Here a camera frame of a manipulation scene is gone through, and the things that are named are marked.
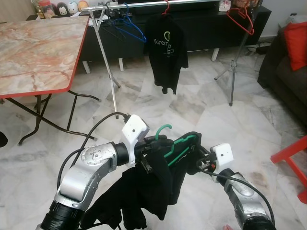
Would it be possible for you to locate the green plastic hanger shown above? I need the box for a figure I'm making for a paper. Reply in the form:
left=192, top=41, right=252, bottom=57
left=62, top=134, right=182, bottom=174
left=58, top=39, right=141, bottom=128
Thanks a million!
left=154, top=123, right=198, bottom=161

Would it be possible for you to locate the blue plastic hanger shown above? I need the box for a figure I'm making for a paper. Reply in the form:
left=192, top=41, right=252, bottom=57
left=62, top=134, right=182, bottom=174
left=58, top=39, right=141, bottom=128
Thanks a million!
left=114, top=4, right=147, bottom=44

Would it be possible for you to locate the black plastic hanger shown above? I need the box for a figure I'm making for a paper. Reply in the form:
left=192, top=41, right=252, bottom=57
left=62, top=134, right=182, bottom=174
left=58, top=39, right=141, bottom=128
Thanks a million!
left=102, top=11, right=126, bottom=38

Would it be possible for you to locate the red plastic hanger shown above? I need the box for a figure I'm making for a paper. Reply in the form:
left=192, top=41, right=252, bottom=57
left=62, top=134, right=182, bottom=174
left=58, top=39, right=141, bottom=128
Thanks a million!
left=225, top=6, right=256, bottom=37
left=161, top=0, right=172, bottom=16

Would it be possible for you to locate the red stool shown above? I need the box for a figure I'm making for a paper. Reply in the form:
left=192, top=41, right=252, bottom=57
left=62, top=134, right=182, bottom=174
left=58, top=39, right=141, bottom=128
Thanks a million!
left=270, top=136, right=307, bottom=204

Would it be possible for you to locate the silver metal clothes rack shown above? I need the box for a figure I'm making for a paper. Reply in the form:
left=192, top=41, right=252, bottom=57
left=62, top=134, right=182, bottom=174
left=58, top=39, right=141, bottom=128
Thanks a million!
left=81, top=0, right=262, bottom=115

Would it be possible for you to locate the dark brown sofa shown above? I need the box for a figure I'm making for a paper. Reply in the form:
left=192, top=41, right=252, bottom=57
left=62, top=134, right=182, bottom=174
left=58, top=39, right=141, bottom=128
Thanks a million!
left=258, top=24, right=307, bottom=127

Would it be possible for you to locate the black low TV cabinet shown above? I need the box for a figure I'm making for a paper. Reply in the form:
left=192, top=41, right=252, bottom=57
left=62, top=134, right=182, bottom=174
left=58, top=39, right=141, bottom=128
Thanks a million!
left=26, top=4, right=272, bottom=72

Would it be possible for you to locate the pink white tissue box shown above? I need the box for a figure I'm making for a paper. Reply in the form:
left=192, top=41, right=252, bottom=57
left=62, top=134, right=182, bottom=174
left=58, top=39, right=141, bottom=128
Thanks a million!
left=219, top=0, right=232, bottom=12

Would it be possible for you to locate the red cushion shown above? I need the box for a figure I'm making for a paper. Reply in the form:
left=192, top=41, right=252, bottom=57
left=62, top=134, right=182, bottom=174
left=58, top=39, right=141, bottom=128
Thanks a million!
left=284, top=22, right=307, bottom=71

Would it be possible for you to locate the marble folding table red edge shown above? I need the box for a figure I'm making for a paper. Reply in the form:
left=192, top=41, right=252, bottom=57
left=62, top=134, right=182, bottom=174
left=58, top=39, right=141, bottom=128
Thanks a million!
left=0, top=16, right=102, bottom=146

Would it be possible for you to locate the white round doll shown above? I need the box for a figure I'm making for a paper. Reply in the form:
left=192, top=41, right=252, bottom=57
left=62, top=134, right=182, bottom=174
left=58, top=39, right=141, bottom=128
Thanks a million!
left=68, top=1, right=79, bottom=14

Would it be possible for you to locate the jar with red lid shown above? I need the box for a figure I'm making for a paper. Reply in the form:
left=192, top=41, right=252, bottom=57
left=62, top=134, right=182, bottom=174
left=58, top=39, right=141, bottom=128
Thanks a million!
left=39, top=0, right=54, bottom=19

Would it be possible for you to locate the gold ornament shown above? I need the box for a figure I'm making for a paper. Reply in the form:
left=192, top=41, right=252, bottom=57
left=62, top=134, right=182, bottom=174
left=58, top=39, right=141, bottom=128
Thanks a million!
left=31, top=0, right=41, bottom=19

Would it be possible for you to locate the light wood cabinet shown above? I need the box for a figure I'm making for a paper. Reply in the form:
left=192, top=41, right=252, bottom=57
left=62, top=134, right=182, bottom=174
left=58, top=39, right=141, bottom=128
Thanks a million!
left=0, top=0, right=34, bottom=23

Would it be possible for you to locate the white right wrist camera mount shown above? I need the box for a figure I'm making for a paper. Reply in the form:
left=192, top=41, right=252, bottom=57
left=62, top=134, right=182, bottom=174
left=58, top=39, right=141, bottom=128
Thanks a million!
left=210, top=143, right=235, bottom=167

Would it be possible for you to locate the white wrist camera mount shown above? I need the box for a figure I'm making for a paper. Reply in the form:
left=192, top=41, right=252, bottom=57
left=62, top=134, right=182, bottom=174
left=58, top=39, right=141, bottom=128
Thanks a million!
left=119, top=114, right=150, bottom=155
left=210, top=143, right=235, bottom=167

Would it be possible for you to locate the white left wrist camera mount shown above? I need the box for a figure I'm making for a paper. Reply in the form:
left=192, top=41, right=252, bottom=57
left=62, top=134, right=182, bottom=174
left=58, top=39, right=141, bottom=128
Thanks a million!
left=119, top=114, right=150, bottom=155

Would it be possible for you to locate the power strip with cords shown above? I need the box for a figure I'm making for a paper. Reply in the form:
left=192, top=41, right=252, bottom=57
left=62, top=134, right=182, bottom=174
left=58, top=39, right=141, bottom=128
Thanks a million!
left=249, top=42, right=272, bottom=53

